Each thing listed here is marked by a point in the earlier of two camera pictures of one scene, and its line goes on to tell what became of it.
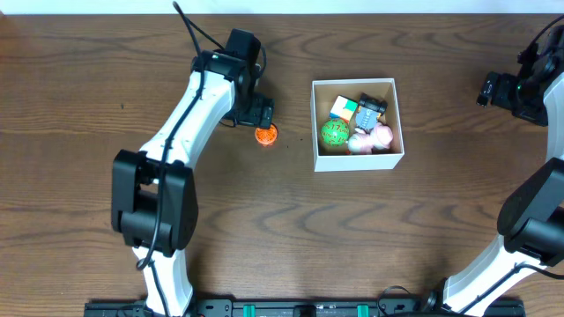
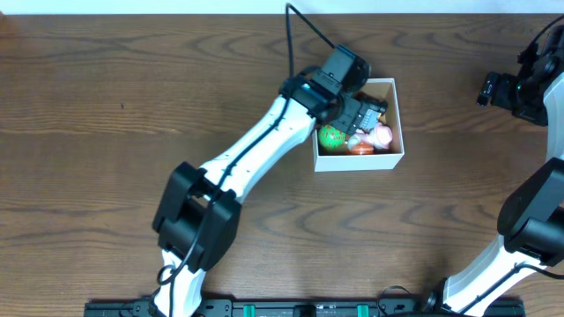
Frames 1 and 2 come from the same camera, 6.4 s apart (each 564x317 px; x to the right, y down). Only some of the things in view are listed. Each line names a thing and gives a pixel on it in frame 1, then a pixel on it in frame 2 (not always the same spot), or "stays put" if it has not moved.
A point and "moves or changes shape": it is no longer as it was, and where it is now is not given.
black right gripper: (507, 83) stays put
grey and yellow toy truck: (369, 111) stays put
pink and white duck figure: (365, 143) stays put
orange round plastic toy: (266, 136) moves or changes shape
